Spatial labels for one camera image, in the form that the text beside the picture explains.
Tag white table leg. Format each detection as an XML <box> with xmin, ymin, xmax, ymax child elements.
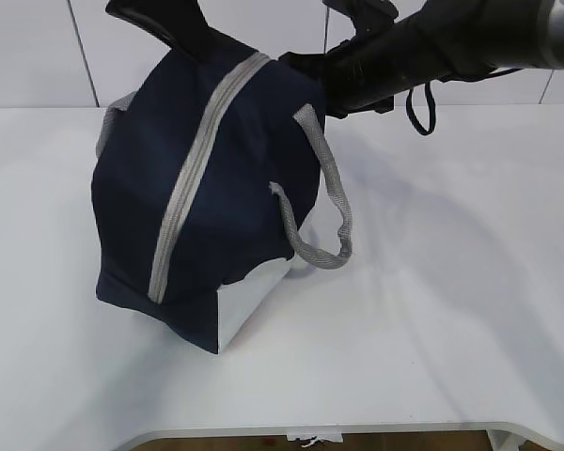
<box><xmin>486</xmin><ymin>429</ymin><xmax>527</xmax><ymax>451</ymax></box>

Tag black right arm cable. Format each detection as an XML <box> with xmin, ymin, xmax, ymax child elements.
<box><xmin>405</xmin><ymin>65</ymin><xmax>518</xmax><ymax>137</ymax></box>

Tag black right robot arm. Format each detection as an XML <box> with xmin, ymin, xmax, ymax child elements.
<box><xmin>280</xmin><ymin>0</ymin><xmax>564</xmax><ymax>118</ymax></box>

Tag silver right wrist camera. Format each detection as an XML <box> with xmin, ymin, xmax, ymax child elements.
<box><xmin>322</xmin><ymin>0</ymin><xmax>399</xmax><ymax>36</ymax></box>

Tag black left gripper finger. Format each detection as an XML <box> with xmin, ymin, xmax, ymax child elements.
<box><xmin>105</xmin><ymin>0</ymin><xmax>226</xmax><ymax>64</ymax></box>

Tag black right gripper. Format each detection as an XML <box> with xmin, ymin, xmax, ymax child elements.
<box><xmin>278</xmin><ymin>27</ymin><xmax>404</xmax><ymax>118</ymax></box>

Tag navy and white lunch bag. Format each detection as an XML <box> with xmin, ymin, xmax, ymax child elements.
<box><xmin>91</xmin><ymin>39</ymin><xmax>353</xmax><ymax>354</ymax></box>

